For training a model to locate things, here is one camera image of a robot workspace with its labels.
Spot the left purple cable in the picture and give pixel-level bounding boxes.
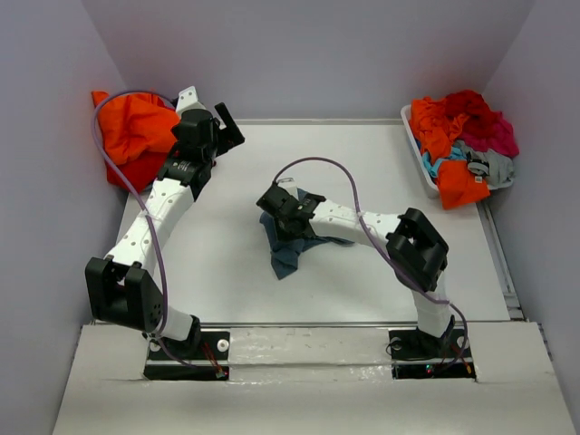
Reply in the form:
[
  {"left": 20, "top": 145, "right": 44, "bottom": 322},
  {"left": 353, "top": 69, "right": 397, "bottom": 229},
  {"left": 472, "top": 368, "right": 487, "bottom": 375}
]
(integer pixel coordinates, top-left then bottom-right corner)
[{"left": 92, "top": 91, "right": 227, "bottom": 368}]

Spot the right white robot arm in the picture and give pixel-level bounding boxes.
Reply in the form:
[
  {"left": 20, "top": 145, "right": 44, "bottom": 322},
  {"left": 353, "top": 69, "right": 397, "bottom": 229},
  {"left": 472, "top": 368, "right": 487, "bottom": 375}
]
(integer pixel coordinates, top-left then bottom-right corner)
[{"left": 256, "top": 182, "right": 455, "bottom": 355}]

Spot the orange folded t shirt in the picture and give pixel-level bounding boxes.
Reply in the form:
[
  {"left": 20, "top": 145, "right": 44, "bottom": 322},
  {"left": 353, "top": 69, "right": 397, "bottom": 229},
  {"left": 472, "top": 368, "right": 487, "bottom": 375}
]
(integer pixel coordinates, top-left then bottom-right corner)
[{"left": 97, "top": 92, "right": 179, "bottom": 166}]

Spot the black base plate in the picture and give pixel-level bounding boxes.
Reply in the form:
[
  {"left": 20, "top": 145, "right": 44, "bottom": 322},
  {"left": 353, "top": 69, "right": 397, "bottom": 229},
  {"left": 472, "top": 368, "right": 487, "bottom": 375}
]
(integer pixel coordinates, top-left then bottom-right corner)
[
  {"left": 385, "top": 328, "right": 477, "bottom": 381},
  {"left": 143, "top": 328, "right": 231, "bottom": 382}
]

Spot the white perforated plastic basket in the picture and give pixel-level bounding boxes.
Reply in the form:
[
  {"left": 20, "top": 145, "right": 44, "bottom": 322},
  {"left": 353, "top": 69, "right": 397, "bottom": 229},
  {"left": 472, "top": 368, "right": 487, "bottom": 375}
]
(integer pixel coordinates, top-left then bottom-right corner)
[{"left": 401, "top": 104, "right": 440, "bottom": 198}]

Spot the purple cable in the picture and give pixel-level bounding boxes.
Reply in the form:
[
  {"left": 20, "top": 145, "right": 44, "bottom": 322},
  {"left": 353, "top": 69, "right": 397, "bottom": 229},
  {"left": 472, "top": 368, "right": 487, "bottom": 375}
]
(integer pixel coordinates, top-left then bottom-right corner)
[
  {"left": 273, "top": 157, "right": 470, "bottom": 375},
  {"left": 92, "top": 91, "right": 227, "bottom": 368}
]

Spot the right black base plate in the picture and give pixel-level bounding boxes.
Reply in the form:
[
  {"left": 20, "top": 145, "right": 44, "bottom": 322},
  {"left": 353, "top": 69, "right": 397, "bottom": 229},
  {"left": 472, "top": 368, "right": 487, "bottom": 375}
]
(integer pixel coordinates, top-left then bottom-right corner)
[{"left": 385, "top": 328, "right": 477, "bottom": 381}]

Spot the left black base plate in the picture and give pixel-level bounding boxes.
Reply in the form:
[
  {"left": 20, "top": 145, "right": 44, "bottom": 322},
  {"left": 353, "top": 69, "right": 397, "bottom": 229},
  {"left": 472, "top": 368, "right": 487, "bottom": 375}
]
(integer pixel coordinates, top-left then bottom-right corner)
[{"left": 143, "top": 328, "right": 231, "bottom": 382}]

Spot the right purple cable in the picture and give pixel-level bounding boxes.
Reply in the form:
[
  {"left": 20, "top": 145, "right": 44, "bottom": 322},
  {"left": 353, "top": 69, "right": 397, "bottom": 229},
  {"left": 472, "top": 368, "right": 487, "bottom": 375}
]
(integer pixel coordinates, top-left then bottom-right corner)
[{"left": 273, "top": 157, "right": 470, "bottom": 375}]

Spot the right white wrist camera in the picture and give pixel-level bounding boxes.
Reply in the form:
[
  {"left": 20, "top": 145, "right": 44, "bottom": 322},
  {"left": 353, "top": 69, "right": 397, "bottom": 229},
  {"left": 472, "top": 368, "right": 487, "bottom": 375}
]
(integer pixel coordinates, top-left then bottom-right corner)
[{"left": 277, "top": 178, "right": 299, "bottom": 199}]

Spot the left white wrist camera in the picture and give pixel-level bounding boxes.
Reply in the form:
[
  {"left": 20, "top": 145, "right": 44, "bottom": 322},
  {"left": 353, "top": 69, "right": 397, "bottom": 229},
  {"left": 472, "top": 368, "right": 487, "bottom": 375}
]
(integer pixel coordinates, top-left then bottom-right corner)
[{"left": 175, "top": 86, "right": 206, "bottom": 117}]

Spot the blue-grey t shirt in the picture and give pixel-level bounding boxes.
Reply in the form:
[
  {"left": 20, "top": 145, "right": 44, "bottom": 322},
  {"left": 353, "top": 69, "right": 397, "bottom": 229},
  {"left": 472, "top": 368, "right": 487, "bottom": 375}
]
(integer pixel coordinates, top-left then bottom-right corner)
[{"left": 259, "top": 212, "right": 353, "bottom": 280}]

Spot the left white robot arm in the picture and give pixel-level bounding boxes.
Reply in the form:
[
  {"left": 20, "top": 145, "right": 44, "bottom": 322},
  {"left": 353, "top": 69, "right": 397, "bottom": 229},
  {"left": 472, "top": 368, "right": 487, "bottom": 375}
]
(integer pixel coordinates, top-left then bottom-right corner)
[{"left": 85, "top": 102, "right": 245, "bottom": 358}]

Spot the red crumpled t shirt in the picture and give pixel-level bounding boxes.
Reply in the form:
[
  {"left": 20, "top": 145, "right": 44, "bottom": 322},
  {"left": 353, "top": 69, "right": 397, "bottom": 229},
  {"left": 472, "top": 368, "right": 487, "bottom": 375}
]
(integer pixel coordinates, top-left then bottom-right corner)
[{"left": 444, "top": 90, "right": 499, "bottom": 139}]

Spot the red folded t shirt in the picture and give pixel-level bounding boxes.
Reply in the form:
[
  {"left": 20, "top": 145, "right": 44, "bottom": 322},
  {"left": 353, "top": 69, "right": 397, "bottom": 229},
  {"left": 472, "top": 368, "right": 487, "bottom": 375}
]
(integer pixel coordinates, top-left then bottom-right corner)
[{"left": 118, "top": 151, "right": 167, "bottom": 193}]

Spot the grey crumpled t shirt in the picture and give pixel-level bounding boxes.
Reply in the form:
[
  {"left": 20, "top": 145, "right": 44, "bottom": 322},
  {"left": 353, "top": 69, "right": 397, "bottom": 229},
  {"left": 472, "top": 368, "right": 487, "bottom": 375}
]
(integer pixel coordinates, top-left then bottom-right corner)
[{"left": 454, "top": 140, "right": 515, "bottom": 189}]

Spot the magenta crumpled t shirt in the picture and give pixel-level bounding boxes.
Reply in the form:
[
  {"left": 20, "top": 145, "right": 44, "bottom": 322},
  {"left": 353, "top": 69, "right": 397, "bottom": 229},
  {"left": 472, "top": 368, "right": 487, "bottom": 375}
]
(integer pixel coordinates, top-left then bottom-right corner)
[{"left": 469, "top": 111, "right": 520, "bottom": 158}]

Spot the orange crumpled t shirt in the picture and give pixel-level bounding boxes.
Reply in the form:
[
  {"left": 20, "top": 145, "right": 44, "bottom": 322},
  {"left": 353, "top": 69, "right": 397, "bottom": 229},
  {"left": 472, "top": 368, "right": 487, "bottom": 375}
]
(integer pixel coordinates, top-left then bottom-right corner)
[{"left": 411, "top": 97, "right": 490, "bottom": 210}]

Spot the cyan crumpled t shirt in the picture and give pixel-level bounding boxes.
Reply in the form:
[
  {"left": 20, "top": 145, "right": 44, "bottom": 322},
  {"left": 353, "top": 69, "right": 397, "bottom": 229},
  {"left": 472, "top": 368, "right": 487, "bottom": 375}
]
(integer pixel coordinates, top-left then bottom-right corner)
[{"left": 421, "top": 151, "right": 450, "bottom": 179}]

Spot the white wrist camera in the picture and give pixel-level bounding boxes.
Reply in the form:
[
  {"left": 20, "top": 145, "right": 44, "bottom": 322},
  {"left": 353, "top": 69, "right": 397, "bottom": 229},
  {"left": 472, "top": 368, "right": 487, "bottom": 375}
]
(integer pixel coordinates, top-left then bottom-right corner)
[
  {"left": 277, "top": 178, "right": 299, "bottom": 199},
  {"left": 175, "top": 86, "right": 206, "bottom": 117}
]

